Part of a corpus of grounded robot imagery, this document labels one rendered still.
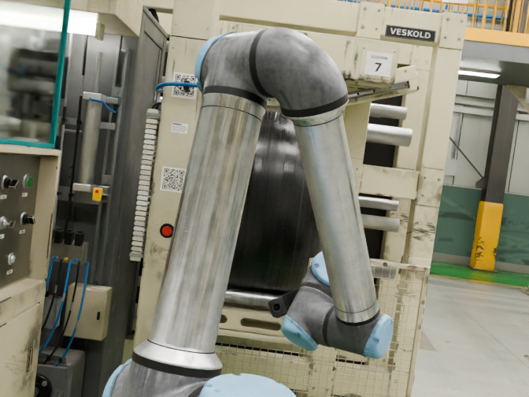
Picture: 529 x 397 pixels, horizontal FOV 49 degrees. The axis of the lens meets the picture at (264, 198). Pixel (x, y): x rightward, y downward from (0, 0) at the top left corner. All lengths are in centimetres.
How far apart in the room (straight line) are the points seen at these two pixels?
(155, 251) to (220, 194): 91
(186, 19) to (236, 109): 91
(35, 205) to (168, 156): 41
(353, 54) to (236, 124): 118
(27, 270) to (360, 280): 100
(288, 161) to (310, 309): 50
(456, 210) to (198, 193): 1038
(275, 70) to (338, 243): 33
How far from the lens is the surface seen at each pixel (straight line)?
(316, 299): 128
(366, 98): 224
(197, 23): 187
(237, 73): 101
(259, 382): 94
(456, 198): 1124
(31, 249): 177
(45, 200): 174
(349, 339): 121
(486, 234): 1089
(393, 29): 248
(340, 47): 211
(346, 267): 110
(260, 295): 177
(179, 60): 186
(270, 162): 161
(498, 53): 762
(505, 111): 1099
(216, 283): 97
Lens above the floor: 129
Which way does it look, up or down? 3 degrees down
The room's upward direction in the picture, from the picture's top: 7 degrees clockwise
